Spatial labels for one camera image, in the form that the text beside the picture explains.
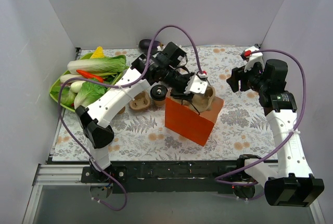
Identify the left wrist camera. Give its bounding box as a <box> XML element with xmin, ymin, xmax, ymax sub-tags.
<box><xmin>184</xmin><ymin>71</ymin><xmax>208</xmax><ymax>95</ymax></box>

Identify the cardboard cup carrier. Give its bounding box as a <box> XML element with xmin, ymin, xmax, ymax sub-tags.
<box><xmin>129</xmin><ymin>91</ymin><xmax>151</xmax><ymax>111</ymax></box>
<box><xmin>183</xmin><ymin>85</ymin><xmax>215</xmax><ymax>113</ymax></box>

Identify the purple eggplant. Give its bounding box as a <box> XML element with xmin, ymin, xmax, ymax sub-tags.
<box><xmin>138</xmin><ymin>39</ymin><xmax>163</xmax><ymax>52</ymax></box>

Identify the stack of paper cups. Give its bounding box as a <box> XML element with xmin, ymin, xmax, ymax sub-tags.
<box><xmin>117</xmin><ymin>106</ymin><xmax>126</xmax><ymax>115</ymax></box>

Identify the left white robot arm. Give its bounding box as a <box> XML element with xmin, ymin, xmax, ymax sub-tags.
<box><xmin>75</xmin><ymin>42</ymin><xmax>192</xmax><ymax>182</ymax></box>

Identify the orange paper bag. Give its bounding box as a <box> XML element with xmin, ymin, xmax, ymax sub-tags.
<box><xmin>164</xmin><ymin>96</ymin><xmax>224</xmax><ymax>146</ymax></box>

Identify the brown paper coffee cup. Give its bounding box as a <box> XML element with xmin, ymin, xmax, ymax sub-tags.
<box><xmin>153</xmin><ymin>99</ymin><xmax>165</xmax><ymax>107</ymax></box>

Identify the green vegetable tray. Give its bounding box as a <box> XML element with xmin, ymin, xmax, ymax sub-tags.
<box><xmin>49</xmin><ymin>53</ymin><xmax>126</xmax><ymax>102</ymax></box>

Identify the floral table mat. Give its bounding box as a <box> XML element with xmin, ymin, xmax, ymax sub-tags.
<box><xmin>52</xmin><ymin>46</ymin><xmax>283</xmax><ymax>161</ymax></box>

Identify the aluminium frame rail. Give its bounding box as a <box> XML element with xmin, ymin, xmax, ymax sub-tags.
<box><xmin>33</xmin><ymin>163</ymin><xmax>313</xmax><ymax>186</ymax></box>

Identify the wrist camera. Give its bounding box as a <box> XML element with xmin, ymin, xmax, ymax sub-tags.
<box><xmin>184</xmin><ymin>71</ymin><xmax>208</xmax><ymax>95</ymax></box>
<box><xmin>240</xmin><ymin>46</ymin><xmax>264</xmax><ymax>72</ymax></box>

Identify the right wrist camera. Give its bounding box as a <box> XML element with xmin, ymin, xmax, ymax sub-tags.
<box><xmin>240</xmin><ymin>46</ymin><xmax>264</xmax><ymax>72</ymax></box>

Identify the yellow corn cob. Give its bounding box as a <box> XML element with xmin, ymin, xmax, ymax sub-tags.
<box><xmin>90</xmin><ymin>46</ymin><xmax>105</xmax><ymax>59</ymax></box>

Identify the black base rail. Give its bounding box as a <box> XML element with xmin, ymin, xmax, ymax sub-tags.
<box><xmin>80</xmin><ymin>160</ymin><xmax>267</xmax><ymax>195</ymax></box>

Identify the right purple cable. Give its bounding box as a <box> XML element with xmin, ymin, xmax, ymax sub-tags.
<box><xmin>214</xmin><ymin>49</ymin><xmax>306</xmax><ymax>201</ymax></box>

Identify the green lettuce leaf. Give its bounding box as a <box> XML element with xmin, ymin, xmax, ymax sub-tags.
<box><xmin>74</xmin><ymin>82</ymin><xmax>106</xmax><ymax>109</ymax></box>

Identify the napa cabbage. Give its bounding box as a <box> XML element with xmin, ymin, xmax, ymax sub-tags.
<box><xmin>67</xmin><ymin>55</ymin><xmax>129</xmax><ymax>74</ymax></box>

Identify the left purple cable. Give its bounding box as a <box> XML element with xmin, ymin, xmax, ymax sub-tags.
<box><xmin>57</xmin><ymin>25</ymin><xmax>206</xmax><ymax>211</ymax></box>

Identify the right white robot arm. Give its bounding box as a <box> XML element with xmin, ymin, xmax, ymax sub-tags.
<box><xmin>227</xmin><ymin>59</ymin><xmax>325</xmax><ymax>207</ymax></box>

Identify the red chili pepper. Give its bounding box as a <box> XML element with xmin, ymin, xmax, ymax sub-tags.
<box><xmin>76</xmin><ymin>70</ymin><xmax>104</xmax><ymax>83</ymax></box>

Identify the white radish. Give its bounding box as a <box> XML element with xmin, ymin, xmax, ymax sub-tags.
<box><xmin>59</xmin><ymin>73</ymin><xmax>83</xmax><ymax>83</ymax></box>

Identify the purple cable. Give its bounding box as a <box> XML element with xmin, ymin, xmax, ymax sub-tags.
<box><xmin>57</xmin><ymin>25</ymin><xmax>206</xmax><ymax>211</ymax></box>
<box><xmin>214</xmin><ymin>49</ymin><xmax>306</xmax><ymax>201</ymax></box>

